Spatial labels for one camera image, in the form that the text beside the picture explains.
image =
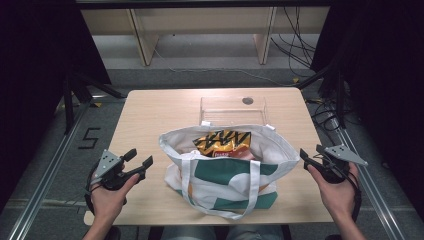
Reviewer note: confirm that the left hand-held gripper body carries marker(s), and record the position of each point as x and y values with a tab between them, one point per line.
108	163

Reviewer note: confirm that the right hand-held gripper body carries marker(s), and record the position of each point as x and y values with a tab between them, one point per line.
343	155

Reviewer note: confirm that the yellow and black chips bag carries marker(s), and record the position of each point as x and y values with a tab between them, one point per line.
223	143

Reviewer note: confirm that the white and green tote bag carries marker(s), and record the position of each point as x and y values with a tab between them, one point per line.
226	186

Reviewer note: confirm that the clear plastic bin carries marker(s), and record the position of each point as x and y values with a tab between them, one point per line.
230	115

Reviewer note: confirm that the person's left hand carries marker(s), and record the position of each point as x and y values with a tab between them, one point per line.
108	201

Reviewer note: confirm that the person's right hand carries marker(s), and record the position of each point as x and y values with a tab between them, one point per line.
338	198

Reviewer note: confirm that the black metal stand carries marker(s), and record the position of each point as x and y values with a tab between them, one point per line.
339	100
70	106

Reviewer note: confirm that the yellow tape piece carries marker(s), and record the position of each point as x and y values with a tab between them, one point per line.
295	80
97	104

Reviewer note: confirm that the grey table grommet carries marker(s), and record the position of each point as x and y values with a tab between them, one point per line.
247	100

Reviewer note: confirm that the person's legs in jeans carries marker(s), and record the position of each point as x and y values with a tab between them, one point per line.
246	233

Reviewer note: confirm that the dark curtain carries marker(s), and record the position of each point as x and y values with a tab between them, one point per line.
33	66
383	66

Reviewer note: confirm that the aluminium floor rail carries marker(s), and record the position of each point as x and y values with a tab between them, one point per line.
43	180
373	193

